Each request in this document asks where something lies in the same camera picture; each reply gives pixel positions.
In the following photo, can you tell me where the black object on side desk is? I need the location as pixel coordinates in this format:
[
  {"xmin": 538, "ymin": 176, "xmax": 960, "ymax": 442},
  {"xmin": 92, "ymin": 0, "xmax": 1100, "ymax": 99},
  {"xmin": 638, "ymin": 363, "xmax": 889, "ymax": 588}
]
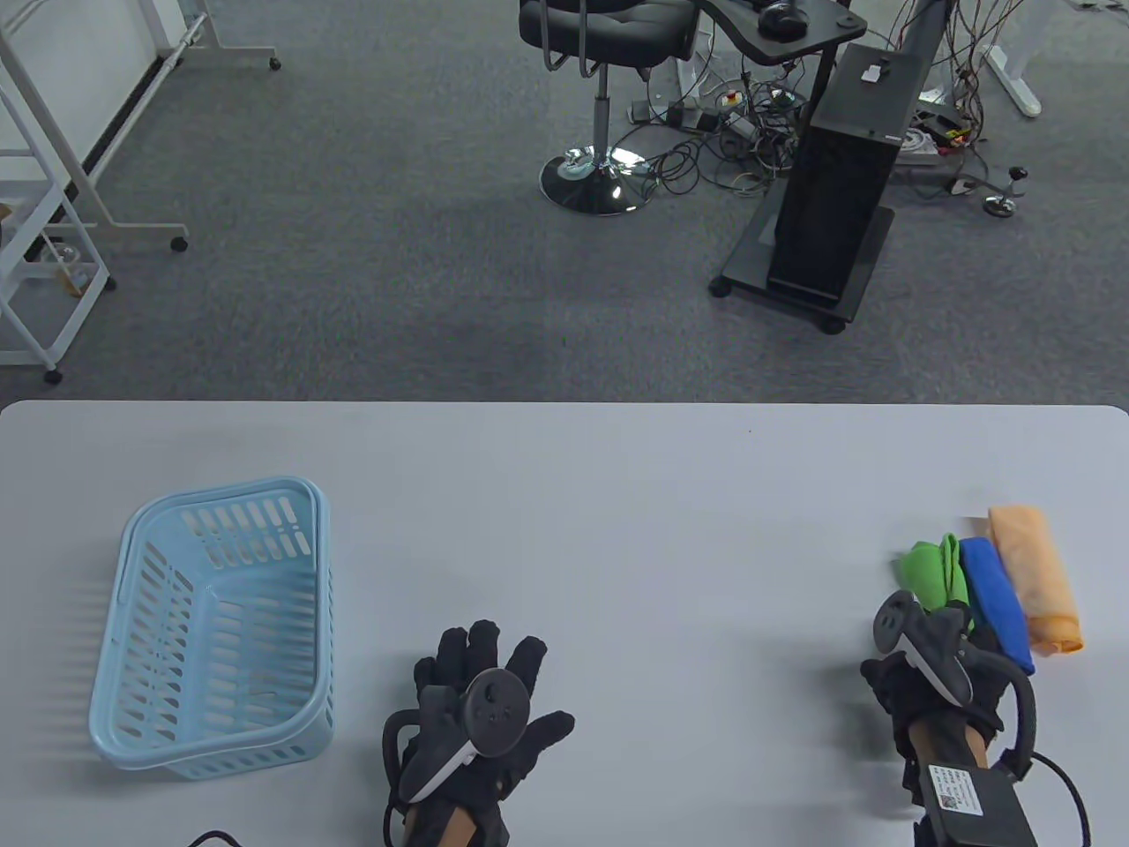
[{"xmin": 757, "ymin": 0, "xmax": 810, "ymax": 39}]

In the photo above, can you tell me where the black hand controller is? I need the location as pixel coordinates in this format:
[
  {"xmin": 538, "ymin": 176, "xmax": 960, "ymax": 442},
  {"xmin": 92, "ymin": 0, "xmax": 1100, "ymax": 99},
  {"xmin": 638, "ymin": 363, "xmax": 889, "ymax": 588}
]
[
  {"xmin": 382, "ymin": 669, "xmax": 535, "ymax": 806},
  {"xmin": 871, "ymin": 589, "xmax": 1037, "ymax": 782}
]

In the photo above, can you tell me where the black swivel chair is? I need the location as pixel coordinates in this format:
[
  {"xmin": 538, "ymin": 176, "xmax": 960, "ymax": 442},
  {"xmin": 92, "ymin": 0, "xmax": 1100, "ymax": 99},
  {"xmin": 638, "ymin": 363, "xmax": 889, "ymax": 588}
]
[{"xmin": 518, "ymin": 0, "xmax": 699, "ymax": 217}]

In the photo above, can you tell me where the black computer tower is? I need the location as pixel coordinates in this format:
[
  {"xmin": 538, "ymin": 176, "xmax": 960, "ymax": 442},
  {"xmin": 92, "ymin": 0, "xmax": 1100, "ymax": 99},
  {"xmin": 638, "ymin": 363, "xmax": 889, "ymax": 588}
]
[{"xmin": 766, "ymin": 42, "xmax": 938, "ymax": 310}]

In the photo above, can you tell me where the green rectangular towel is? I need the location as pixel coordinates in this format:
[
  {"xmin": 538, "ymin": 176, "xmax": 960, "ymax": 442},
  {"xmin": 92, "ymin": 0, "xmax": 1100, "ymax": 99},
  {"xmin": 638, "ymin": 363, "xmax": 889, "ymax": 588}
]
[{"xmin": 898, "ymin": 533, "xmax": 976, "ymax": 632}]

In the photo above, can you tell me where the white metal rack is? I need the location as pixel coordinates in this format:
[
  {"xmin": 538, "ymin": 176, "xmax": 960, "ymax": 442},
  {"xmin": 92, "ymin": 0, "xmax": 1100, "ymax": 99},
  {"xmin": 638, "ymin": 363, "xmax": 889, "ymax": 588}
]
[{"xmin": 0, "ymin": 79, "xmax": 117, "ymax": 385}]

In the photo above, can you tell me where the orange rectangular towel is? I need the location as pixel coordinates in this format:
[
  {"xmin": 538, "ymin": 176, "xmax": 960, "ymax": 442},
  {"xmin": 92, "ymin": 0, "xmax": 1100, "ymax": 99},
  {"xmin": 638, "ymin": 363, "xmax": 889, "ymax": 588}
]
[{"xmin": 988, "ymin": 505, "xmax": 1084, "ymax": 656}]

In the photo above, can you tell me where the white desk leg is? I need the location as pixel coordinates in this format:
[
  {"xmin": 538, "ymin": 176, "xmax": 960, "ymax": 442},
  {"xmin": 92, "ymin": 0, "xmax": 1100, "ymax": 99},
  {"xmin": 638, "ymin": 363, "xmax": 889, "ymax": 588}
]
[{"xmin": 981, "ymin": 44, "xmax": 1043, "ymax": 118}]

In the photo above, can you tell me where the round white floor device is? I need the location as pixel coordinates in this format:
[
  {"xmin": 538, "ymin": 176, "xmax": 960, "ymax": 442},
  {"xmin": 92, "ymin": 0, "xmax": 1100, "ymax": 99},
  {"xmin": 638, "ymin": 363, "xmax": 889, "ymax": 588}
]
[{"xmin": 895, "ymin": 126, "xmax": 941, "ymax": 169}]

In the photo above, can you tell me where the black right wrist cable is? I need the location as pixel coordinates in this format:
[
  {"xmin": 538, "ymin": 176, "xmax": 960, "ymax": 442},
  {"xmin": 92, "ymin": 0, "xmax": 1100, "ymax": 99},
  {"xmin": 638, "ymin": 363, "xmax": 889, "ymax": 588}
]
[{"xmin": 1028, "ymin": 750, "xmax": 1095, "ymax": 847}]

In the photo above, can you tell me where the person's right forearm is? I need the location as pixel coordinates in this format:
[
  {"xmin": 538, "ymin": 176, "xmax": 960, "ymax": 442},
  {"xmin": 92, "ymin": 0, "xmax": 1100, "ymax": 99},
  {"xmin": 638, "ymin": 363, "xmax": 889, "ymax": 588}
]
[{"xmin": 908, "ymin": 719, "xmax": 993, "ymax": 773}]

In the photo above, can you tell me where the black rolling base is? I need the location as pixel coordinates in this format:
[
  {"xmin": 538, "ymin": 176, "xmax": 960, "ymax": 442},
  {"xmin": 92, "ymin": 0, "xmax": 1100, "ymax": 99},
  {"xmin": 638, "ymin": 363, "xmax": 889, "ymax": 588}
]
[{"xmin": 710, "ymin": 190, "xmax": 897, "ymax": 334}]

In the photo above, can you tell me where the person's left hand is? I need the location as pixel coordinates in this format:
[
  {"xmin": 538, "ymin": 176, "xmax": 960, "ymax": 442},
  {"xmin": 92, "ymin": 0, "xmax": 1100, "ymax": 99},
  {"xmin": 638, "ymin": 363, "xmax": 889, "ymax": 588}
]
[{"xmin": 388, "ymin": 619, "xmax": 576, "ymax": 847}]

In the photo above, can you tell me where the blue rectangular towel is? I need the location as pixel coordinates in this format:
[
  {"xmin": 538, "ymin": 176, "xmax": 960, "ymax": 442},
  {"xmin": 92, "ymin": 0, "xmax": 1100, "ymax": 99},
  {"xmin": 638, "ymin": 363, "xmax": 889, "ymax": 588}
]
[{"xmin": 960, "ymin": 536, "xmax": 1036, "ymax": 678}]

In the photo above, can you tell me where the tangle of floor cables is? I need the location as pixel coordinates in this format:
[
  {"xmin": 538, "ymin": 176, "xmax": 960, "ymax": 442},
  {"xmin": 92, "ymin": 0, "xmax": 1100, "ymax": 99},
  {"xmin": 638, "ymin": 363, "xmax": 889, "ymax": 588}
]
[{"xmin": 617, "ymin": 0, "xmax": 1028, "ymax": 200}]

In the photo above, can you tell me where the black left hand controller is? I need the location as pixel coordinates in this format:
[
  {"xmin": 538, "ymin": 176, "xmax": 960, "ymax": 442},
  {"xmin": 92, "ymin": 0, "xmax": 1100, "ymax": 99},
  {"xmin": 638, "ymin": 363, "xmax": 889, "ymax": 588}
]
[{"xmin": 382, "ymin": 669, "xmax": 535, "ymax": 806}]

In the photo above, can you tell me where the person's right hand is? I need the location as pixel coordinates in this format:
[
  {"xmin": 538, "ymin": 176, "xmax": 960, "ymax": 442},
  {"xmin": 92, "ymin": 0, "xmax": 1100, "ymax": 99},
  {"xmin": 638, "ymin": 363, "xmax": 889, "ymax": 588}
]
[{"xmin": 861, "ymin": 603, "xmax": 1011, "ymax": 804}]

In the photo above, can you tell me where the black slanted post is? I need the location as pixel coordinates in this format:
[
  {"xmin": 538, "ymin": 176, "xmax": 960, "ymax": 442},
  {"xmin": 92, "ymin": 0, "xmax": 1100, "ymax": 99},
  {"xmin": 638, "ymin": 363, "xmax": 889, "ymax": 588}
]
[{"xmin": 885, "ymin": 0, "xmax": 955, "ymax": 64}]

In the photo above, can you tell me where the small black side desk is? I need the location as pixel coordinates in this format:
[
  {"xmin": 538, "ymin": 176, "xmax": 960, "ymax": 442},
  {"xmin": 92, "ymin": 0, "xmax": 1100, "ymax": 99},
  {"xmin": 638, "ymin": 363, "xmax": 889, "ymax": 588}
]
[{"xmin": 697, "ymin": 0, "xmax": 870, "ymax": 111}]

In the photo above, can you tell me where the chrome stand foot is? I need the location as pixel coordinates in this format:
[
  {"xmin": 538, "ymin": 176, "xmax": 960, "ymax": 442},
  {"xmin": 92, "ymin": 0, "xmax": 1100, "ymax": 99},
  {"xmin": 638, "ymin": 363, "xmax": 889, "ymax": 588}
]
[{"xmin": 948, "ymin": 164, "xmax": 1030, "ymax": 218}]

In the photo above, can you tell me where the black right hand controller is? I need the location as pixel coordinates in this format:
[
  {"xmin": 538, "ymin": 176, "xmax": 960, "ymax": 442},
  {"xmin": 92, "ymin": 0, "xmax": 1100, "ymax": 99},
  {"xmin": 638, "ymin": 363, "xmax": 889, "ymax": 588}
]
[{"xmin": 871, "ymin": 589, "xmax": 1037, "ymax": 782}]

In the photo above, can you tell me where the person's left forearm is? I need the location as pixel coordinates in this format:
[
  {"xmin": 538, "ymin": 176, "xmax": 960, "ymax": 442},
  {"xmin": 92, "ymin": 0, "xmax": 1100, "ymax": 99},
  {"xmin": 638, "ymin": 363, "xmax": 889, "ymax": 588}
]
[{"xmin": 404, "ymin": 798, "xmax": 484, "ymax": 847}]

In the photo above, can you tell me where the white rolling whiteboard stand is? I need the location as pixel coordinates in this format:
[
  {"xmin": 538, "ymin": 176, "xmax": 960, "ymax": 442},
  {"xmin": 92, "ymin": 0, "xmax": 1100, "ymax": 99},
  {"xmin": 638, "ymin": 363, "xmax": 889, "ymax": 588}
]
[{"xmin": 0, "ymin": 0, "xmax": 285, "ymax": 255}]

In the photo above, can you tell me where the light blue plastic basket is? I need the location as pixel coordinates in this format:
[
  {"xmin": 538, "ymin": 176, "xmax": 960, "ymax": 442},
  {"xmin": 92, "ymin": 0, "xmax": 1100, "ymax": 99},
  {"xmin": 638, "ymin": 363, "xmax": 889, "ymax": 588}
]
[{"xmin": 88, "ymin": 476, "xmax": 336, "ymax": 782}]

